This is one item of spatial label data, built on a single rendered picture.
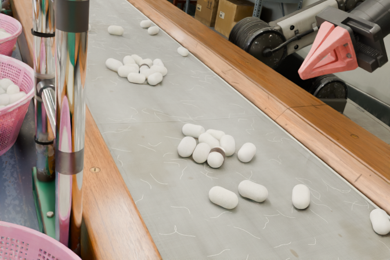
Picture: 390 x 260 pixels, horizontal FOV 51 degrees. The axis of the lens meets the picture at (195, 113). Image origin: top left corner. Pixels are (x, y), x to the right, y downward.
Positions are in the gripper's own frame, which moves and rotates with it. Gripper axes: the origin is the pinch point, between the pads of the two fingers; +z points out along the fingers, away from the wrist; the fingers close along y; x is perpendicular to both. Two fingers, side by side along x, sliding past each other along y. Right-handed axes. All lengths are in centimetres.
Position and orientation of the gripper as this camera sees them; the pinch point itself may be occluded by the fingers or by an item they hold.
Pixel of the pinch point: (304, 72)
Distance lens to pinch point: 58.7
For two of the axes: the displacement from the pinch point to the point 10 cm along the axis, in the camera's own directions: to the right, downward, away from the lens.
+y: 4.0, 4.7, -7.9
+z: -8.0, 6.0, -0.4
